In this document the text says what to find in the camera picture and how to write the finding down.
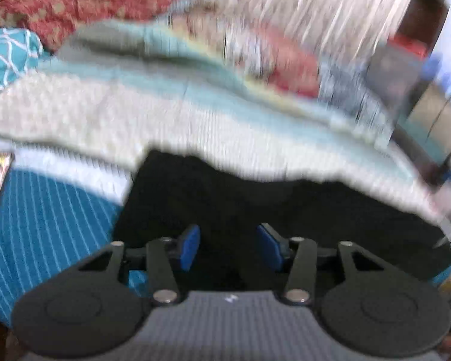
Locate red grey folded clothes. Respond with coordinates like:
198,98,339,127
131,0,423,66

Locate dark wooden cabinet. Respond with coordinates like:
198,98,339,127
393,0,451,51

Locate teal wave print pillow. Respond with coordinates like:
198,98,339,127
0,26,50,102

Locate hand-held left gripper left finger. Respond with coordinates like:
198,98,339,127
79,225,201,306

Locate blue white patterned folded quilt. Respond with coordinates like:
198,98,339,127
318,62,395,140

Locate black pants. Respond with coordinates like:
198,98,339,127
113,150,451,294

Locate cream floral folded quilt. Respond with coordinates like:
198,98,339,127
169,5,273,70

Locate teal beige patterned bedsheet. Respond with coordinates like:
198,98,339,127
0,19,451,328

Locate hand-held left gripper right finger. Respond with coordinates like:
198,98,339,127
256,223,388,306

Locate red floral blanket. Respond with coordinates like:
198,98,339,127
0,0,175,54

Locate red gold floral folded quilt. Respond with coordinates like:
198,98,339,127
263,28,322,96

